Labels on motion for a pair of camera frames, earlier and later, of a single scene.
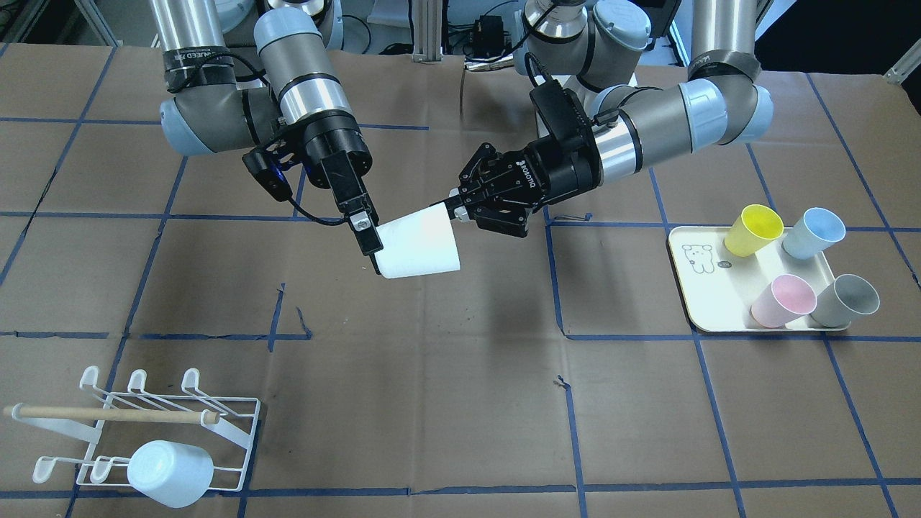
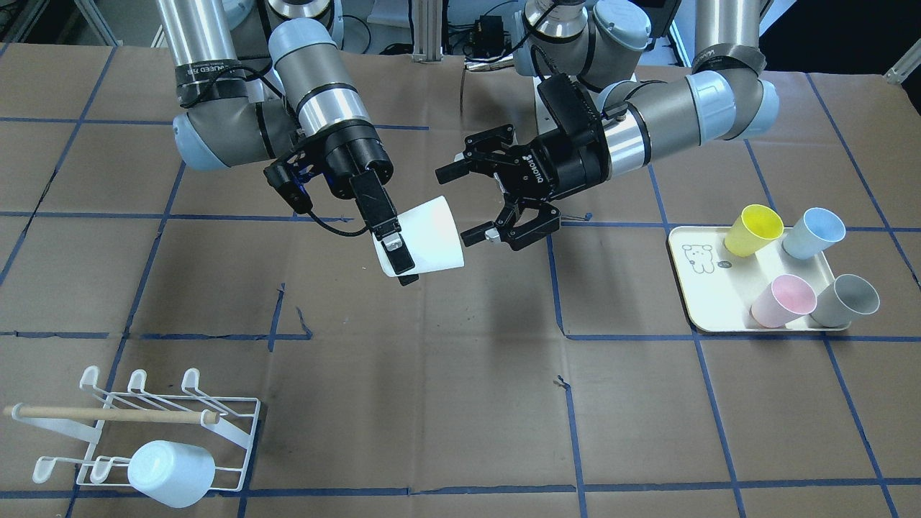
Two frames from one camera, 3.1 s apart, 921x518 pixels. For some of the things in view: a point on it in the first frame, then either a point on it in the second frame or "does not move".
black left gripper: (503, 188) to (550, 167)
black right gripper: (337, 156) to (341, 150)
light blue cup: (170, 473) does not move
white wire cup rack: (114, 423) does not move
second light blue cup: (817, 228) does not move
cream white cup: (422, 243) does not move
